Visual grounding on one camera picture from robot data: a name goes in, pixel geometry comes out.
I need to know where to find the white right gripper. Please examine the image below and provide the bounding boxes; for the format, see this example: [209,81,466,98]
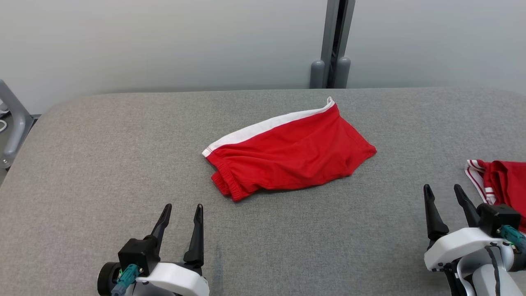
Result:
[423,184,516,272]

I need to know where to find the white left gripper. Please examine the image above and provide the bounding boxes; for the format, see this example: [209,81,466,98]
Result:
[136,203,210,296]

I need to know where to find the red Bulls jersey white sleeves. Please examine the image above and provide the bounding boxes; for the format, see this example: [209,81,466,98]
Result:
[464,159,526,233]

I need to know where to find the red shorts with white band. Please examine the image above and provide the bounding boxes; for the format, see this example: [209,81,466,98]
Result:
[201,97,377,203]

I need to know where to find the grey metal desk leg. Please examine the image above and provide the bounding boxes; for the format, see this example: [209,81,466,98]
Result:
[0,79,34,170]

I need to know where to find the black right cable teal plug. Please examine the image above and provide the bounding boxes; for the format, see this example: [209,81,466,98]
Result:
[485,225,526,296]

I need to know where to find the black cable teal plug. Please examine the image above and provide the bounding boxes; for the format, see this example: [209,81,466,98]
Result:
[111,264,141,296]
[485,225,526,296]

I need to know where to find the black left cable teal plug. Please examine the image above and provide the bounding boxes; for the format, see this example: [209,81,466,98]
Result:
[111,264,141,296]

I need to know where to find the dark grey partition post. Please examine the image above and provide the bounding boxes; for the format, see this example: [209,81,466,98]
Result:
[309,0,356,89]

